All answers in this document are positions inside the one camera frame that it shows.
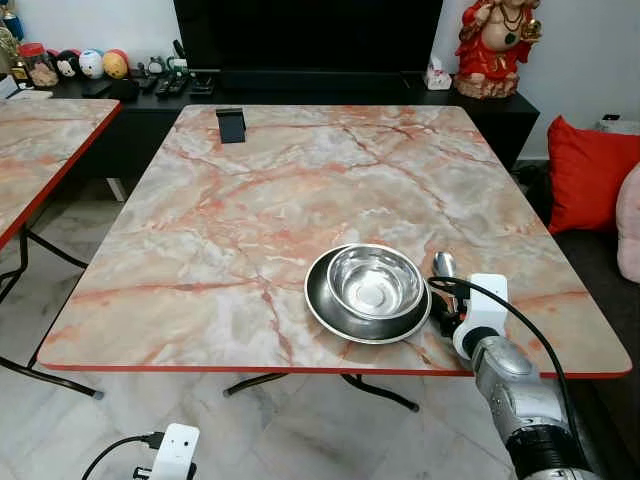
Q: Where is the black phone stand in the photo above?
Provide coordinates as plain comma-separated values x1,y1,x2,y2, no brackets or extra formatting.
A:
215,107,247,145

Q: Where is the gold trophy with blue ball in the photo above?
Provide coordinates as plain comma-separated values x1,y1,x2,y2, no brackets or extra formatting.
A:
0,5,23,86

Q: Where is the marble pattern folding table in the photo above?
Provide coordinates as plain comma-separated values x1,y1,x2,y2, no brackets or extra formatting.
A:
0,97,121,401
35,103,633,413

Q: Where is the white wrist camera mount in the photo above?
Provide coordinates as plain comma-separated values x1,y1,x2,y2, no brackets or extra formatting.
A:
464,273,510,347
152,424,199,480

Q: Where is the yellow round figurine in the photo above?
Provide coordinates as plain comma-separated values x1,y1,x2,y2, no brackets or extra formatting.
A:
102,49,130,80

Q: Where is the red cushion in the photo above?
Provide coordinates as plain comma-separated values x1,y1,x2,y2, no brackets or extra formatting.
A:
546,116,640,236

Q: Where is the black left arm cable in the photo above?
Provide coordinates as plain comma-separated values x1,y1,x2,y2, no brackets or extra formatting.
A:
80,432,163,480

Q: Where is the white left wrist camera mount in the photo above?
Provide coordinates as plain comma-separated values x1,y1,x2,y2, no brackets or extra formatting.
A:
152,424,199,480

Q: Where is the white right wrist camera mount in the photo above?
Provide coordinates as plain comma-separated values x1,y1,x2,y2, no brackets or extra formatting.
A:
464,273,510,347

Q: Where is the red lid snack jar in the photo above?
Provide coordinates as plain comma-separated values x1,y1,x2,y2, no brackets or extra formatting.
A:
20,43,59,89

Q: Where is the small white pink figurine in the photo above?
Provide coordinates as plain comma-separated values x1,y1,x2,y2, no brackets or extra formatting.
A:
425,58,451,91

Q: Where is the stainless steel plate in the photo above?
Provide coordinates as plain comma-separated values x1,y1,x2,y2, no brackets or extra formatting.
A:
304,243,433,346

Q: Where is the silver metal spoon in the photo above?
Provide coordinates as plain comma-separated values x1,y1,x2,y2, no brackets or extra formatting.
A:
433,252,457,283

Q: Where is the red robed statue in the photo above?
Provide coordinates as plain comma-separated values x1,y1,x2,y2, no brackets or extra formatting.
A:
455,0,543,99

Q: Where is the stainless steel bowl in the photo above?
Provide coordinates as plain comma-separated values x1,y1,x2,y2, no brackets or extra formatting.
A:
326,245,425,321

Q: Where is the black white round figurine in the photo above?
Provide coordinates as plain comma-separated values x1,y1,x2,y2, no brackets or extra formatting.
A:
55,50,81,80

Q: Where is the pink cushion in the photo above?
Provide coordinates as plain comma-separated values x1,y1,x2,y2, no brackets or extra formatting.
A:
616,165,640,283

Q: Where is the black flat television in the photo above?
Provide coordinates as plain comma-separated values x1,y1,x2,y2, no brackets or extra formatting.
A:
173,0,444,73

